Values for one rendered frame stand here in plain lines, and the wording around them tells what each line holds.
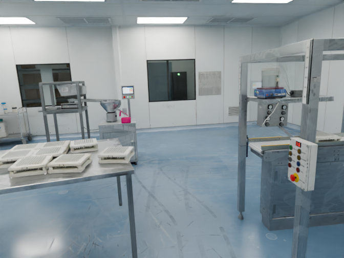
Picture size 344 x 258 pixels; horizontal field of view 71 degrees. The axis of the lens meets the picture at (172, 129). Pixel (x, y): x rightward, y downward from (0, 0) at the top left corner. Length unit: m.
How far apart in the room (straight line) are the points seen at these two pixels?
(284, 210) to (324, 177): 0.48
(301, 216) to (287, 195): 0.86
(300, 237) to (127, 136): 3.14
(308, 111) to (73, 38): 6.37
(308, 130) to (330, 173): 1.23
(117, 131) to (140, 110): 2.86
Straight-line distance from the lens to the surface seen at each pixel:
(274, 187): 2.49
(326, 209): 2.89
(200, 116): 7.31
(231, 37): 7.61
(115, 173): 1.83
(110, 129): 4.23
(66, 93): 5.11
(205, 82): 7.23
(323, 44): 1.57
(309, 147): 1.45
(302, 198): 1.69
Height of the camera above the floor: 1.46
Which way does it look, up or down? 12 degrees down
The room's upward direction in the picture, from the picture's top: 2 degrees counter-clockwise
